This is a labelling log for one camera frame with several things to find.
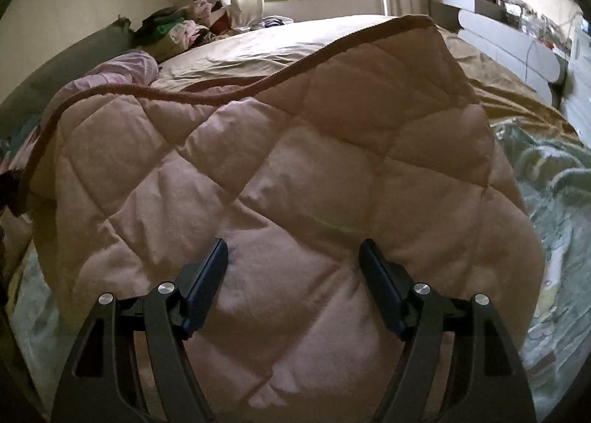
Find white dressing table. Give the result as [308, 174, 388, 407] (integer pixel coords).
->
[429, 0, 566, 108]

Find white drawer cabinet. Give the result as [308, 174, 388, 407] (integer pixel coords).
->
[561, 19, 591, 147]

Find rolled pink duvet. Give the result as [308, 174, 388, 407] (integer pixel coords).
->
[1, 49, 159, 174]

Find light blue cartoon bedsheet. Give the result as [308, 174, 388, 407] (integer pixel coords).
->
[7, 119, 590, 422]

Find grey padded headboard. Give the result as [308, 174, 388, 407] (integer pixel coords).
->
[1, 17, 133, 139]

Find pile of clothes by headboard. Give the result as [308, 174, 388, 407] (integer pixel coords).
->
[132, 0, 238, 63]

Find beige bed sheet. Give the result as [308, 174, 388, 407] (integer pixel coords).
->
[151, 14, 583, 147]

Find pink quilted coat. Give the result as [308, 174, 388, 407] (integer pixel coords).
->
[22, 16, 544, 422]

